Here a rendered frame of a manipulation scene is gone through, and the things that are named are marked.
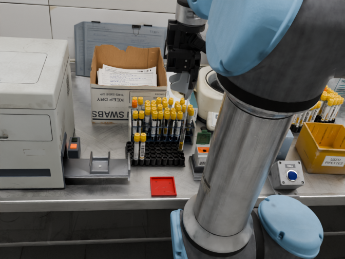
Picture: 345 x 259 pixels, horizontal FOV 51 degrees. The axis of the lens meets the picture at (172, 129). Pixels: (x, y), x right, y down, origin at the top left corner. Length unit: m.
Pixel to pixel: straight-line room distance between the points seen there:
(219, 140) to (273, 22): 0.18
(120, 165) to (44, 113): 0.27
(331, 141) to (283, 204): 0.65
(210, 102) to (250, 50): 0.89
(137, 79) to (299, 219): 0.85
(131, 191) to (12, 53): 0.46
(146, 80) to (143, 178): 0.44
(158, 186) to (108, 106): 0.33
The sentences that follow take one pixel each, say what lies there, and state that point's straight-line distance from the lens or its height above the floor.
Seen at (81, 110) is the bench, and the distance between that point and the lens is 1.27.
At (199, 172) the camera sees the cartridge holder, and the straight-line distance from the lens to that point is 1.04.
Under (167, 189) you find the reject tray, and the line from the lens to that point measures 0.99.
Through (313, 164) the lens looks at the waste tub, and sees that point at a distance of 1.15.
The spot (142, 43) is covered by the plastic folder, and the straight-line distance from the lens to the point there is 1.41.
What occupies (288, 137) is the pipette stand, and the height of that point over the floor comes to 0.97.
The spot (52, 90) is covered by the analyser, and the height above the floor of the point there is 1.17.
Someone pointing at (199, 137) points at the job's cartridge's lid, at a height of 0.97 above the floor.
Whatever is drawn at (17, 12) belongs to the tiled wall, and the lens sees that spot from 1.45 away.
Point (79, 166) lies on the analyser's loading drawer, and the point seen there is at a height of 0.92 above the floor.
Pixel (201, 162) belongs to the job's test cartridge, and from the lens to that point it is 1.01.
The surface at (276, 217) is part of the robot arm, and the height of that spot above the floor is 1.13.
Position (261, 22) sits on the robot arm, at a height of 1.50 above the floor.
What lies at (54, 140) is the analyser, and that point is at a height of 1.04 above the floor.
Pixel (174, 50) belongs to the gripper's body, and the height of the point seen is 1.23.
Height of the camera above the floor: 1.60
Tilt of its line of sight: 37 degrees down
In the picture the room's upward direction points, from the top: 7 degrees clockwise
